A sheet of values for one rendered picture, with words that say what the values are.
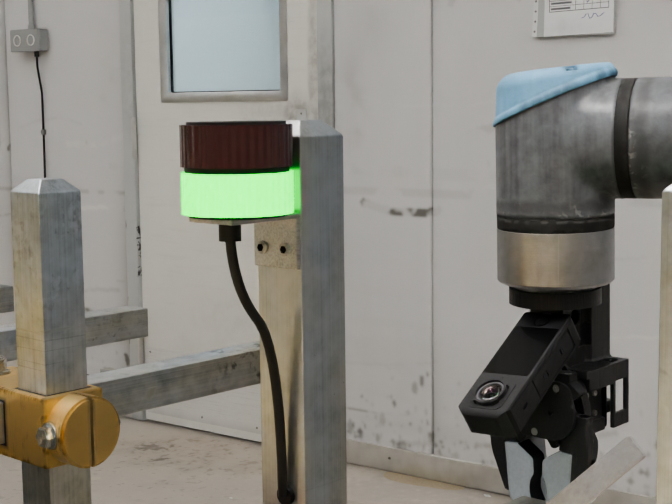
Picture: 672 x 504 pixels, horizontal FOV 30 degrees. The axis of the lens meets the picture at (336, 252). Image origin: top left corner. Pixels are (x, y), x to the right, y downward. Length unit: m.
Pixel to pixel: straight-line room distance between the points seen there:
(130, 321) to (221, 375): 0.27
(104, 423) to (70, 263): 0.11
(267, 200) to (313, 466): 0.16
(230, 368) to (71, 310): 0.21
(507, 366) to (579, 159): 0.16
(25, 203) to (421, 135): 2.99
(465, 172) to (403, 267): 0.37
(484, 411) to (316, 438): 0.23
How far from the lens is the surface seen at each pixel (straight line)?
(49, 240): 0.88
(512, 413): 0.91
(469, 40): 3.74
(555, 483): 1.00
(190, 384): 1.03
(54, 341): 0.89
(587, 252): 0.95
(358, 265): 4.00
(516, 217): 0.95
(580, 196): 0.94
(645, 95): 0.93
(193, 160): 0.65
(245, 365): 1.07
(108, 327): 1.29
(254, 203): 0.64
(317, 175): 0.69
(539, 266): 0.94
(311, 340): 0.70
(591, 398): 1.01
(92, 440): 0.89
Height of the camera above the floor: 1.17
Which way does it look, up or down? 7 degrees down
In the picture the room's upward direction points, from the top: 1 degrees counter-clockwise
